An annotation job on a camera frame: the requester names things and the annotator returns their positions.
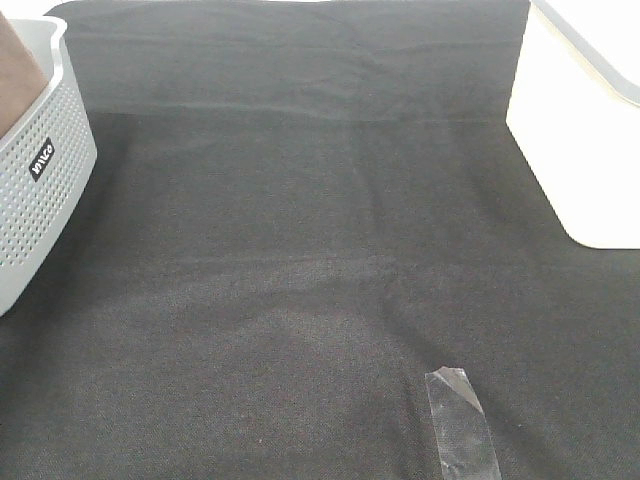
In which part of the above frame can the brown microfibre towel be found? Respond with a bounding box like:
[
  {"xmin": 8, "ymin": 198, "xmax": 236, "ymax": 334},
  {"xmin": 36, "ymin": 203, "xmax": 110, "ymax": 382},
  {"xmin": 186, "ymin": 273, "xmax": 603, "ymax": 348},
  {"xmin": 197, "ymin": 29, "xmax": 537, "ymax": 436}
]
[{"xmin": 0, "ymin": 14, "xmax": 48, "ymax": 136}]

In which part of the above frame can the black table cloth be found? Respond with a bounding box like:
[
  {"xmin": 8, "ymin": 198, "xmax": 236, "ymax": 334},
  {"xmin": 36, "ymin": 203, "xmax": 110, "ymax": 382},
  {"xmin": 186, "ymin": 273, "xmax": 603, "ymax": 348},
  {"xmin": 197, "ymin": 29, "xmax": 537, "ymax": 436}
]
[{"xmin": 1, "ymin": 1, "xmax": 639, "ymax": 479}]

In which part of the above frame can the clear tape strip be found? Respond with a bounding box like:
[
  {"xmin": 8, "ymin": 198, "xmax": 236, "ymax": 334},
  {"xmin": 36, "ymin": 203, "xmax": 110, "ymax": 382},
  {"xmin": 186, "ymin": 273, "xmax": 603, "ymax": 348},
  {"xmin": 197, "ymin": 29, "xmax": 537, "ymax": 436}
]
[{"xmin": 425, "ymin": 366, "xmax": 502, "ymax": 480}]

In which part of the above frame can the grey perforated laundry basket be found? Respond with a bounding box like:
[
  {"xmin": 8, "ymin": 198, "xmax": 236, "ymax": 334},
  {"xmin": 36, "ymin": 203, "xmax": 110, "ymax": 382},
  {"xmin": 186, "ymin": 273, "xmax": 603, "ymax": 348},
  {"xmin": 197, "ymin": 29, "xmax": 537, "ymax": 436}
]
[{"xmin": 1, "ymin": 16, "xmax": 97, "ymax": 312}]

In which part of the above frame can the white plastic storage bin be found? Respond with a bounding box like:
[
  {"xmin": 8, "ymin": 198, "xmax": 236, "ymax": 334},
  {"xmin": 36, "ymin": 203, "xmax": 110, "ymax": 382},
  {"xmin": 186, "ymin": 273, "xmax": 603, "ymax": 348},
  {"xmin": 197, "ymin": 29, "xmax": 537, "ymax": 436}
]
[{"xmin": 506, "ymin": 1, "xmax": 639, "ymax": 249}]

